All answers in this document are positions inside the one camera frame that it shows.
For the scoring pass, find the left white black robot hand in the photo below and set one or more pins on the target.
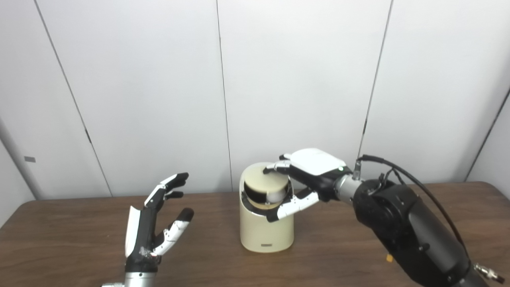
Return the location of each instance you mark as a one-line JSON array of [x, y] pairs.
[[141, 239]]

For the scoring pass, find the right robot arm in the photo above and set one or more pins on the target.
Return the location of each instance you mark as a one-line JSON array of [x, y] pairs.
[[414, 231]]

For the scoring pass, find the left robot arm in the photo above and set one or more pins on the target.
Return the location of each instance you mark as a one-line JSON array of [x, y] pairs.
[[140, 280]]

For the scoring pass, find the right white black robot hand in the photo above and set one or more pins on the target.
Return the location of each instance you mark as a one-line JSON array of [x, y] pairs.
[[316, 163]]

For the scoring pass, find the cream-colored bin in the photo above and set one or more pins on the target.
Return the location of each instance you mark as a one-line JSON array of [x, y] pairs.
[[265, 235]]

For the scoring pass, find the small grey wall tag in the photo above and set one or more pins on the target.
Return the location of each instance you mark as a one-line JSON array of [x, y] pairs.
[[30, 159]]

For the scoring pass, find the round cream bin lid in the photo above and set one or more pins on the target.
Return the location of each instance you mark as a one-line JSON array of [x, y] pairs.
[[265, 183]]

